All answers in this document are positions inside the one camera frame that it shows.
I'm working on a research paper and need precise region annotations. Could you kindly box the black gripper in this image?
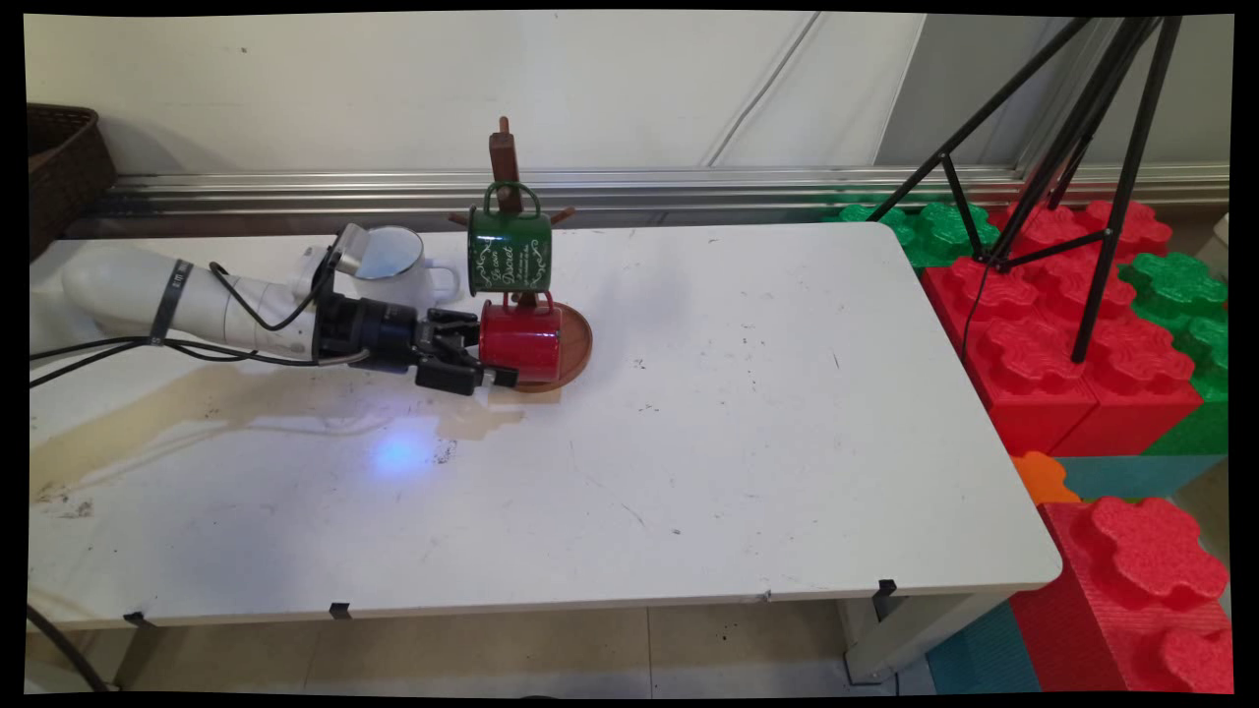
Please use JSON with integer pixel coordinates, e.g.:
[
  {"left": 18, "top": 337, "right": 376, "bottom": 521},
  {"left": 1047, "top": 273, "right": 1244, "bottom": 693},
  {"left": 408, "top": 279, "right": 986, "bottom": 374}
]
[{"left": 313, "top": 292, "right": 520, "bottom": 397}]

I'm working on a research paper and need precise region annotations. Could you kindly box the red enamel mug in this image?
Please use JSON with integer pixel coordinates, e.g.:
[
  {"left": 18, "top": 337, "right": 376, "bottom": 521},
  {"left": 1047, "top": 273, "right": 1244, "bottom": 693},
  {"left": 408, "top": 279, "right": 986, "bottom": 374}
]
[{"left": 478, "top": 291, "right": 565, "bottom": 385}]

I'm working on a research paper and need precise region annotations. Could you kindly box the white enamel mug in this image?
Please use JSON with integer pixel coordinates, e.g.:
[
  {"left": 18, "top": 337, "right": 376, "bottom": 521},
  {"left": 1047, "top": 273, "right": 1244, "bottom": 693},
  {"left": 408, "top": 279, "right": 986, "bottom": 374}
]
[{"left": 354, "top": 226, "right": 462, "bottom": 309}]

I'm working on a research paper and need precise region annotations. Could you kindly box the green enamel mug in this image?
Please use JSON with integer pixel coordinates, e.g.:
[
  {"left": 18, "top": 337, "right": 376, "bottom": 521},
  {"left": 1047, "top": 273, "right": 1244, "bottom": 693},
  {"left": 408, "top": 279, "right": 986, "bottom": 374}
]
[{"left": 466, "top": 181, "right": 554, "bottom": 298}]

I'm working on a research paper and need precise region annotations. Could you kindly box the wooden mug tree stand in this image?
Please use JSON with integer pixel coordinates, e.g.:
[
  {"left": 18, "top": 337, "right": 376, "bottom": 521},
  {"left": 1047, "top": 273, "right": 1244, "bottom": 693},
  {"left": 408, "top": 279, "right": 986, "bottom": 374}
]
[{"left": 449, "top": 116, "right": 595, "bottom": 394}]

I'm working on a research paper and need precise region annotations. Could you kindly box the brown wicker basket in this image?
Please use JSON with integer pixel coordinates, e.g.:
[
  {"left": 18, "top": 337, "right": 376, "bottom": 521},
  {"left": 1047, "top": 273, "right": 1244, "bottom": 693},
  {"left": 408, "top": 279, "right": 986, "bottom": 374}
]
[{"left": 28, "top": 103, "right": 118, "bottom": 263}]

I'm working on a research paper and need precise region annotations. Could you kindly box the green foam building block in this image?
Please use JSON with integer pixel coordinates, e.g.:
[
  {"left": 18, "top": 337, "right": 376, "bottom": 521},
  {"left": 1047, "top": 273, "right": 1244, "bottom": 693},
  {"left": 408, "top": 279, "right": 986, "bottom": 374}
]
[
  {"left": 836, "top": 202, "right": 1000, "bottom": 269},
  {"left": 1119, "top": 251, "right": 1230, "bottom": 456}
]

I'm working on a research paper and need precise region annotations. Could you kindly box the white table leg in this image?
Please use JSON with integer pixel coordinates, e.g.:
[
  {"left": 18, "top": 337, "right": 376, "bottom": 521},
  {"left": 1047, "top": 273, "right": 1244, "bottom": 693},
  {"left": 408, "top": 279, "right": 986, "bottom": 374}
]
[{"left": 836, "top": 588, "right": 1016, "bottom": 685}]

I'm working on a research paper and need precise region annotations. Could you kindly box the red foam building block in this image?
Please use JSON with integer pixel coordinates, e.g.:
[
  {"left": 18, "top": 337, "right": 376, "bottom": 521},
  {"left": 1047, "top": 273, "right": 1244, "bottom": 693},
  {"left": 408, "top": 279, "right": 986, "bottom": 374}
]
[
  {"left": 1011, "top": 497, "right": 1235, "bottom": 695},
  {"left": 989, "top": 197, "right": 1174, "bottom": 268},
  {"left": 920, "top": 258, "right": 1207, "bottom": 459}
]

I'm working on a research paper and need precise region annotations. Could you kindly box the orange foam piece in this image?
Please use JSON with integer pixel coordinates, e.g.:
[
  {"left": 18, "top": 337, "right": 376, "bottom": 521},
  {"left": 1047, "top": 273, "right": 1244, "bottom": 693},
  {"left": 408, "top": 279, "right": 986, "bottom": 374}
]
[{"left": 1011, "top": 451, "right": 1084, "bottom": 508}]

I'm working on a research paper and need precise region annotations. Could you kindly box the teal foam mat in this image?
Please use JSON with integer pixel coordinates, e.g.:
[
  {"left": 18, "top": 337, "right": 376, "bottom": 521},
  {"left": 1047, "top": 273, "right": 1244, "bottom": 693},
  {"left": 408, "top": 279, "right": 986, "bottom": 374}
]
[
  {"left": 925, "top": 600, "right": 1043, "bottom": 695},
  {"left": 1057, "top": 454, "right": 1227, "bottom": 503}
]

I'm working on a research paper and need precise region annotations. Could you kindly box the black tripod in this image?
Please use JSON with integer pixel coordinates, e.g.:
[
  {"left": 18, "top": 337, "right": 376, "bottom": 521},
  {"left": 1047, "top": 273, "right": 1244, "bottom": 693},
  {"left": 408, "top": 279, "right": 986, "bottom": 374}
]
[{"left": 866, "top": 15, "right": 1186, "bottom": 366}]

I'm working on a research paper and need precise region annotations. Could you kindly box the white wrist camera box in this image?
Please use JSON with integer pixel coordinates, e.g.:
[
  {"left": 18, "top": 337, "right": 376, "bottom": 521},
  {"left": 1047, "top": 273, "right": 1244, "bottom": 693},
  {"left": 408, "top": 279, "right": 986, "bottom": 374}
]
[{"left": 325, "top": 223, "right": 374, "bottom": 294}]

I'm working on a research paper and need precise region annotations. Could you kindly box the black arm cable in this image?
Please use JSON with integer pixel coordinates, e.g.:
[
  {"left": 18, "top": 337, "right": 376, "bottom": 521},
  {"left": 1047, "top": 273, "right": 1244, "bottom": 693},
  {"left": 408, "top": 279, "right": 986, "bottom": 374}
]
[
  {"left": 209, "top": 251, "right": 341, "bottom": 333},
  {"left": 30, "top": 337, "right": 374, "bottom": 388}
]

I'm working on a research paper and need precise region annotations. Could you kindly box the aluminium wall rail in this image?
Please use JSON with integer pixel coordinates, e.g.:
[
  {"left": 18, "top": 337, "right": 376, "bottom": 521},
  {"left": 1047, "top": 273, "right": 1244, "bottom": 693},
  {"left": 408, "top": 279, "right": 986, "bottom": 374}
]
[{"left": 98, "top": 165, "right": 1230, "bottom": 213}]

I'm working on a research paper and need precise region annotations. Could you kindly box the black arm strap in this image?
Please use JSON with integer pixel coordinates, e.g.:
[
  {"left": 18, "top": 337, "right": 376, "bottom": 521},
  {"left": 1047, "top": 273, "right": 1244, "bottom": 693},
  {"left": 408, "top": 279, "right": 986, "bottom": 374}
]
[{"left": 148, "top": 259, "right": 194, "bottom": 348}]

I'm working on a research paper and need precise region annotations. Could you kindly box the black floor cable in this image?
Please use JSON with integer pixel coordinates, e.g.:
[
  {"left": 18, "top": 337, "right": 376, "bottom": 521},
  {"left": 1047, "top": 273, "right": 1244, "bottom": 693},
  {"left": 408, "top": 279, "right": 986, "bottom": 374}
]
[{"left": 28, "top": 603, "right": 110, "bottom": 693}]

